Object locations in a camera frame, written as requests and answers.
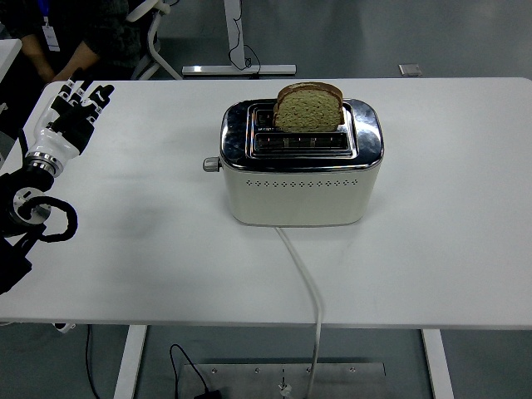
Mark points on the black power adapter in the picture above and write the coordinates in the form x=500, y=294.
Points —
x=208, y=395

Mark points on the white table leg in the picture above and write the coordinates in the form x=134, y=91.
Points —
x=438, y=365
x=129, y=361

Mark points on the white office chair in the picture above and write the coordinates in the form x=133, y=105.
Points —
x=156, y=45

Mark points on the white background table base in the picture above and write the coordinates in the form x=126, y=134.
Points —
x=239, y=70

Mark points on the small white clip on plate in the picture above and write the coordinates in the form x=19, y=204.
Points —
x=285, y=390

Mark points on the person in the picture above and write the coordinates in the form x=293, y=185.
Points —
x=95, y=29

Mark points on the white chrome two-slot toaster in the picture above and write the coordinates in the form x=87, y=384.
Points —
x=299, y=199

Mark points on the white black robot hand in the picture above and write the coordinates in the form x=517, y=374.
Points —
x=54, y=141

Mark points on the grey toaster lever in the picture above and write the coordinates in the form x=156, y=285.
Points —
x=211, y=164

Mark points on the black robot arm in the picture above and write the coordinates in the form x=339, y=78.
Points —
x=25, y=199

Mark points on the grey metal plate with screws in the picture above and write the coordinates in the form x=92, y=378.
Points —
x=249, y=382

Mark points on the brown bread slice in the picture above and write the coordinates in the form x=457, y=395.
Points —
x=309, y=112

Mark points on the grey floor outlet plate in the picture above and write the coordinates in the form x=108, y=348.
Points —
x=410, y=70

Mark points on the small white device under table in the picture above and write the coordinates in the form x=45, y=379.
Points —
x=64, y=327

